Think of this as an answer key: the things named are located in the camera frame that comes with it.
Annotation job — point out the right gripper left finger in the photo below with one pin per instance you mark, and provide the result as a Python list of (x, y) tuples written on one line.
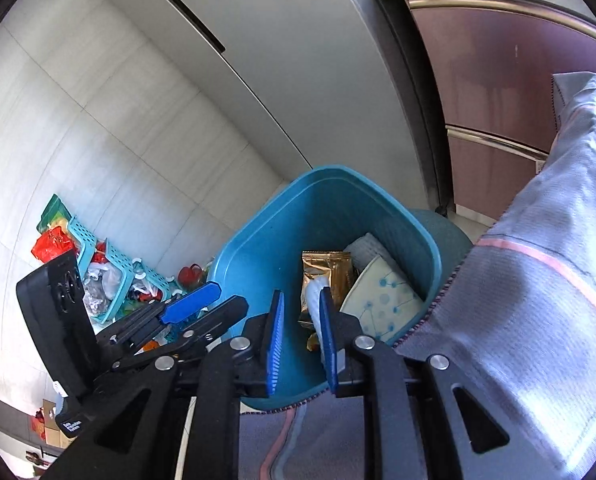
[(181, 414)]

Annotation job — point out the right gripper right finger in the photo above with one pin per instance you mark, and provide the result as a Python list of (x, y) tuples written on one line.
[(423, 419)]

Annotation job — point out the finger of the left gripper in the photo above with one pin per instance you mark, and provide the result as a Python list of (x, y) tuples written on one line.
[(179, 310)]

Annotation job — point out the blue-dotted paper cup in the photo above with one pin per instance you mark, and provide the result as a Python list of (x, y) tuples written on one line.
[(383, 301)]

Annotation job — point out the gold foil snack wrapper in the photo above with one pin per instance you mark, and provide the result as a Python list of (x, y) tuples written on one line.
[(337, 266)]

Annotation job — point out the white foam fruit net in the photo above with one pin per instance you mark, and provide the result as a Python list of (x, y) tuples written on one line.
[(367, 247)]

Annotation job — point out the blue trash bin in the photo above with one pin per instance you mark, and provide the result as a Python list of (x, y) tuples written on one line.
[(324, 210)]

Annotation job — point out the purple kitchen cabinets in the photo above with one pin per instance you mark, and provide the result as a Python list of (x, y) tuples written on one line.
[(493, 62)]

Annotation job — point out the teal plastic basket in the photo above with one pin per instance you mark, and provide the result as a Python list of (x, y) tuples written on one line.
[(114, 283)]

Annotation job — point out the red plastic bag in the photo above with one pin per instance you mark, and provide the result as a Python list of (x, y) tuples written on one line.
[(52, 243)]

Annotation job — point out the plaid grey tablecloth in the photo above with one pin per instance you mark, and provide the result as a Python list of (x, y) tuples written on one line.
[(518, 315)]

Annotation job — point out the silver refrigerator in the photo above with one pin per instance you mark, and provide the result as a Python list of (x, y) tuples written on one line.
[(314, 83)]

